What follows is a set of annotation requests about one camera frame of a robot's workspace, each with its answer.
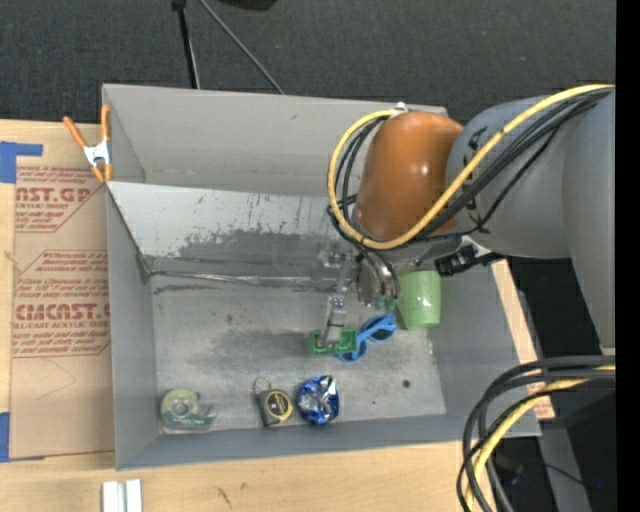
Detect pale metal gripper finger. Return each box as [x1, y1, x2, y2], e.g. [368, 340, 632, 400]
[323, 294, 348, 348]
[319, 248, 354, 296]

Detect blue sunglasses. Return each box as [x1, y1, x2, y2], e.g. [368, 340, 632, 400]
[336, 314, 399, 364]

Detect light green cup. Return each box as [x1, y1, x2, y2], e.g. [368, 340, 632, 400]
[396, 269, 443, 332]

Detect grey metal bin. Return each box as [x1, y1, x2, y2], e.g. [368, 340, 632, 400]
[101, 83, 544, 472]

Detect blue foil packet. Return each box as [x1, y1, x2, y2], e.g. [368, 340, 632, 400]
[295, 374, 341, 427]

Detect black and yellow tape measure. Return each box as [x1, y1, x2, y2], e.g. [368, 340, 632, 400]
[251, 377, 295, 428]

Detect green tape dispenser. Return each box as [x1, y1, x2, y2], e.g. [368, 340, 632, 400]
[159, 388, 219, 432]

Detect brown cardboard board red print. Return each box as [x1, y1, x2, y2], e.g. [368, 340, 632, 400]
[0, 118, 117, 462]

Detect green plastic bracket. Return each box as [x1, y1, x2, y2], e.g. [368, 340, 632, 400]
[308, 327, 358, 357]

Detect black cylinder on white bracket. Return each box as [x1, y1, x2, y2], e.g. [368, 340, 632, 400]
[433, 243, 503, 277]

